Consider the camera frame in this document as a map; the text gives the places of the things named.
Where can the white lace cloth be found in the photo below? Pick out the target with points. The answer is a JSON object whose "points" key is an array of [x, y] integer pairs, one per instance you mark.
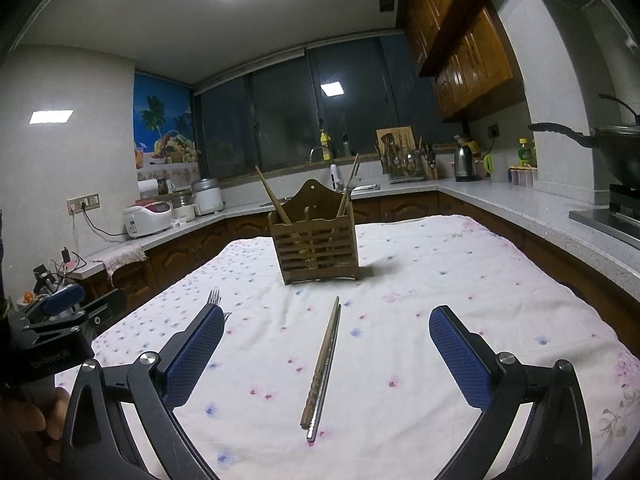
{"points": [[122, 259]]}

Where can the wall socket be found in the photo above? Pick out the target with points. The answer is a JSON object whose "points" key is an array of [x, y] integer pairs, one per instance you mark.
{"points": [[494, 131]]}

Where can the paper towel roll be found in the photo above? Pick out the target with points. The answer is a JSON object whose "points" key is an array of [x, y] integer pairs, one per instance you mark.
{"points": [[148, 190]]}

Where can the white kitchen countertop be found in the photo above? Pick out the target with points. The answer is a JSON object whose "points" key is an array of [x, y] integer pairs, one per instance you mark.
{"points": [[525, 210]]}

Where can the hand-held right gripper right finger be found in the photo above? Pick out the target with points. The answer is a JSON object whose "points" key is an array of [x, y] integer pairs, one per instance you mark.
{"points": [[460, 355]]}

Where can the green cup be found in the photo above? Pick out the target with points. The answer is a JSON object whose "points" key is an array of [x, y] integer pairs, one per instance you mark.
{"points": [[488, 163]]}

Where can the gas stove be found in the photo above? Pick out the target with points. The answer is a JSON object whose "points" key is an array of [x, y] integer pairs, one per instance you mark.
{"points": [[610, 215]]}

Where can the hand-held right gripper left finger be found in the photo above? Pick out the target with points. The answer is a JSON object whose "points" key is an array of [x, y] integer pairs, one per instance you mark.
{"points": [[192, 355]]}

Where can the dark wooden base cabinets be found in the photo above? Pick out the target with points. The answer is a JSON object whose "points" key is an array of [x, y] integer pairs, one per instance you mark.
{"points": [[190, 250]]}

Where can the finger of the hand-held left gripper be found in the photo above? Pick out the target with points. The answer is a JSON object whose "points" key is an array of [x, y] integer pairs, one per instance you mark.
{"points": [[105, 310], [60, 301]]}

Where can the black wok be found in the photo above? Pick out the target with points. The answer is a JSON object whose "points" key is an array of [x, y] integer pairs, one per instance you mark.
{"points": [[610, 150]]}

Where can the row of spice jars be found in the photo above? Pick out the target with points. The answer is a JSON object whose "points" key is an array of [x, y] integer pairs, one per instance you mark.
{"points": [[522, 176]]}

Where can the wooden wall cabinets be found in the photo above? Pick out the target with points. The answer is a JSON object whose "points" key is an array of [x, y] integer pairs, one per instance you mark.
{"points": [[465, 60]]}

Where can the floral white tablecloth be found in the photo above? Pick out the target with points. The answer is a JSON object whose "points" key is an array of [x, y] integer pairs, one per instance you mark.
{"points": [[400, 285]]}

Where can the person's left hand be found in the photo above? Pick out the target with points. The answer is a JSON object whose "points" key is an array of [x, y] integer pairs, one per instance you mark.
{"points": [[30, 427]]}

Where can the wooden chopstick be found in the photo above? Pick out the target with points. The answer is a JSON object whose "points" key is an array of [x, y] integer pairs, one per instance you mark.
{"points": [[350, 185]]}

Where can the dish rack with utensils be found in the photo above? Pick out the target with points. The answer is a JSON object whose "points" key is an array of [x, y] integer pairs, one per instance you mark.
{"points": [[402, 165]]}

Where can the wide wall socket strip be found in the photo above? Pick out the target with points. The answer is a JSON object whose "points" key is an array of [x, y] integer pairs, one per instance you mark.
{"points": [[84, 203]]}

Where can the knife block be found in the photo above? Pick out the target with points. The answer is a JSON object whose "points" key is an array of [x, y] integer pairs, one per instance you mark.
{"points": [[430, 162]]}

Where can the tropical fruit wall poster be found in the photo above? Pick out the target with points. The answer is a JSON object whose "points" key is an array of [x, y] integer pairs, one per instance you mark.
{"points": [[165, 120]]}

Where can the dark kitchen window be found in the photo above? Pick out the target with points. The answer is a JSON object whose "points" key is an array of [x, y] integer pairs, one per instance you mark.
{"points": [[280, 120]]}

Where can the wooden cutting board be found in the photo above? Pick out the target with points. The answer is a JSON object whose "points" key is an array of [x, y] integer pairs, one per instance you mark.
{"points": [[395, 136]]}

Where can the wooden utensil holder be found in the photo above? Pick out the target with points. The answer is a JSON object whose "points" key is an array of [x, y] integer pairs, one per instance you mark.
{"points": [[315, 255]]}

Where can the brown carved chopstick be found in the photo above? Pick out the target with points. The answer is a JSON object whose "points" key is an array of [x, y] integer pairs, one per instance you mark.
{"points": [[314, 390]]}

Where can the chrome faucet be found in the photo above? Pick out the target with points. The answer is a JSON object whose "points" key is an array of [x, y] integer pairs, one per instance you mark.
{"points": [[320, 150]]}

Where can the red and white rice cooker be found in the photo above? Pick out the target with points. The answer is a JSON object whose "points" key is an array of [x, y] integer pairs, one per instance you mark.
{"points": [[147, 220]]}

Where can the silver metal chopstick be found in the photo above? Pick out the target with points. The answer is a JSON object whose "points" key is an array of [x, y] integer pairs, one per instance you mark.
{"points": [[326, 370]]}

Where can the green bottle with yellow cap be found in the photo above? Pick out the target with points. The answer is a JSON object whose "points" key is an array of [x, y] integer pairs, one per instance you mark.
{"points": [[524, 154]]}

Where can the ceiling vent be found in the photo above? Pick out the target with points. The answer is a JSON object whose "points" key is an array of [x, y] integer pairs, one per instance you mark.
{"points": [[386, 1]]}

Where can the steel electric kettle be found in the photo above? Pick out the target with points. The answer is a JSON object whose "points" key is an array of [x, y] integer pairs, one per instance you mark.
{"points": [[465, 164]]}

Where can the dark bottle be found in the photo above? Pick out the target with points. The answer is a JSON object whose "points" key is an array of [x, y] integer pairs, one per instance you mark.
{"points": [[345, 146]]}

